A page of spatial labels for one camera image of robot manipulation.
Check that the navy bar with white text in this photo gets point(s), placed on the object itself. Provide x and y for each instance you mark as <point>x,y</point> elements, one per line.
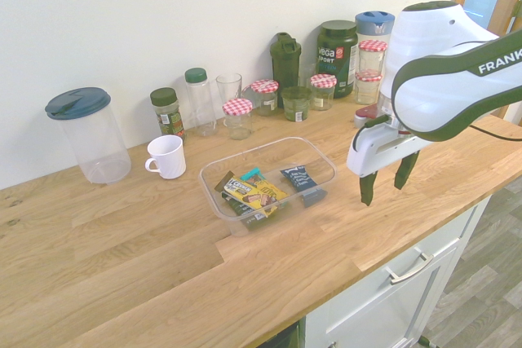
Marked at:
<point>297,179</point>

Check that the dark green shaker bottle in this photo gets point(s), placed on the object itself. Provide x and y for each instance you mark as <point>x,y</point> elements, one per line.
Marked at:
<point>285,67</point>

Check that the glass jar red checkered lid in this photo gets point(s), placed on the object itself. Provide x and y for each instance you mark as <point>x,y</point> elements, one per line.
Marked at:
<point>372,56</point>
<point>323,89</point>
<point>367,89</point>
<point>237,113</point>
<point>265,95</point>

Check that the black yellow crunch bar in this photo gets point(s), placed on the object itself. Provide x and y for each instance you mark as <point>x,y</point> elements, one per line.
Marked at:
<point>240,189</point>

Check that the white kitchen cabinet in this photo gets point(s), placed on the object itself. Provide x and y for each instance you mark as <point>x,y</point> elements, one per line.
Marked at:
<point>387,315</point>

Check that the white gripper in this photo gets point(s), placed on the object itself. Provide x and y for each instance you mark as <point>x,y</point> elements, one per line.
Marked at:
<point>375,152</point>

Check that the clear plastic rectangular container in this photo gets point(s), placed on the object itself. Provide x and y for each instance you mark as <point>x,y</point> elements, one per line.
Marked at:
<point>314,152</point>

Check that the clear pitcher with blue lid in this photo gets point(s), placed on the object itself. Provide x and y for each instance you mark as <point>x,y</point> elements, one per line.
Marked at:
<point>95,144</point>

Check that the teal wrapped snack bar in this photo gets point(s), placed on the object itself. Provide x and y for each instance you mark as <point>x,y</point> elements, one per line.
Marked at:
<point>253,174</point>

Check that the clear bottle with green cap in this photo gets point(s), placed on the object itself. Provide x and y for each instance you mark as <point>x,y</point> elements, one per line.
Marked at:
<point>200,103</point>

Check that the yellow wrapped snack bar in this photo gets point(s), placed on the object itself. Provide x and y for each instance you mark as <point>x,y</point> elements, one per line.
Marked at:
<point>272,193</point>

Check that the dark green wrapped bar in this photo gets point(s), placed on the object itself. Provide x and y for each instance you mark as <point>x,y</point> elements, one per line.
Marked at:
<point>240,209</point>

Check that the dark Vega protein tub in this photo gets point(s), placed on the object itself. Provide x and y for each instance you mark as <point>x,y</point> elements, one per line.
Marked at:
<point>336,58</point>

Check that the white ceramic mug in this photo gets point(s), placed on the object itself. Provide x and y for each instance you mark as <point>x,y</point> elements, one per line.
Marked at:
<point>168,158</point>

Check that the clear drinking glass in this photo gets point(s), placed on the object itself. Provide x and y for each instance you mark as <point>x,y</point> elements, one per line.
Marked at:
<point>228,87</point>

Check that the translucent canister with blue lid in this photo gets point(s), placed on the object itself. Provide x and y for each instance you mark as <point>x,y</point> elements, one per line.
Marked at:
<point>373,24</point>

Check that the plain dark blue bar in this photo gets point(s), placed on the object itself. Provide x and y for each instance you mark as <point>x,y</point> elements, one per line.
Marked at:
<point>314,197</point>

